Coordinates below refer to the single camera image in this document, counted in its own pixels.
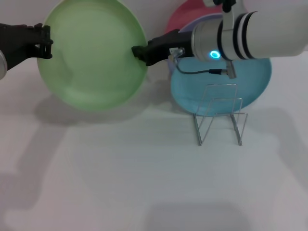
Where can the purple plastic plate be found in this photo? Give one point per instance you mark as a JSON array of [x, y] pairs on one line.
[[192, 25]]

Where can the red plastic plate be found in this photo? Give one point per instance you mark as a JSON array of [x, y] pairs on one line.
[[190, 16]]

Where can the green plastic plate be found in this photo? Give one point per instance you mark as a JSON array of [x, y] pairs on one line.
[[93, 60]]

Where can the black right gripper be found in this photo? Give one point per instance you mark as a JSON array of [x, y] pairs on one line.
[[168, 44]]

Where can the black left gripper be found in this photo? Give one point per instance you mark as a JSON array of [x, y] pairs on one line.
[[16, 41]]

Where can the blue plastic plate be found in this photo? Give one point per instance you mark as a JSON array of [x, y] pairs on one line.
[[216, 96]]

